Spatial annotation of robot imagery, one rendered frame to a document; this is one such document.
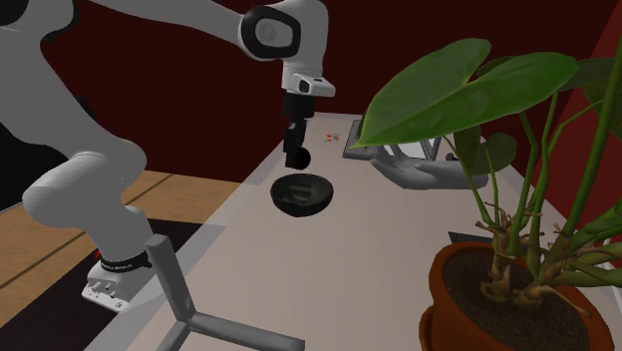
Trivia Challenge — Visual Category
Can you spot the black round thing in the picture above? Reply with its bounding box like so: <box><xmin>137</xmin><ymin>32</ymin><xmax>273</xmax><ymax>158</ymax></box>
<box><xmin>290</xmin><ymin>147</ymin><xmax>312</xmax><ymax>172</ymax></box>

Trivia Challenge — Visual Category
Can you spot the grey framed tablet stand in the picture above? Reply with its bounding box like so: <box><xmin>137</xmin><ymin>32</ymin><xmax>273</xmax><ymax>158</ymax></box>
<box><xmin>341</xmin><ymin>118</ymin><xmax>445</xmax><ymax>163</ymax></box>

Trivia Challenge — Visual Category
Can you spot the black bowl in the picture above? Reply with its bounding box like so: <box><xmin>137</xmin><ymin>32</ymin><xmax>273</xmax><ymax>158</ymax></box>
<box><xmin>269</xmin><ymin>173</ymin><xmax>336</xmax><ymax>219</ymax></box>

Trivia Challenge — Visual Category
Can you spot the grey hand-shaped figure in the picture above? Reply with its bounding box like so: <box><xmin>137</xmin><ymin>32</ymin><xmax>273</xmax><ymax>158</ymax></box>
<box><xmin>368</xmin><ymin>144</ymin><xmax>490</xmax><ymax>191</ymax></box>

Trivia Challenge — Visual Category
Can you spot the green plant in brown pot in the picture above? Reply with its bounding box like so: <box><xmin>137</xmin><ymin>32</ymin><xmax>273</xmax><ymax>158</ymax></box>
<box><xmin>349</xmin><ymin>36</ymin><xmax>622</xmax><ymax>351</ymax></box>

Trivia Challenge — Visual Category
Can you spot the grey three-armed stand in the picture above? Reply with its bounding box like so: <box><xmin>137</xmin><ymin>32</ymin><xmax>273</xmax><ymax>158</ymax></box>
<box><xmin>144</xmin><ymin>232</ymin><xmax>307</xmax><ymax>351</ymax></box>

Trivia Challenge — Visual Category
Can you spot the dark robot stand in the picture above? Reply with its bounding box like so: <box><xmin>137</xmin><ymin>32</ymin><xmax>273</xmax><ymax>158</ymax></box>
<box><xmin>0</xmin><ymin>217</ymin><xmax>226</xmax><ymax>351</ymax></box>

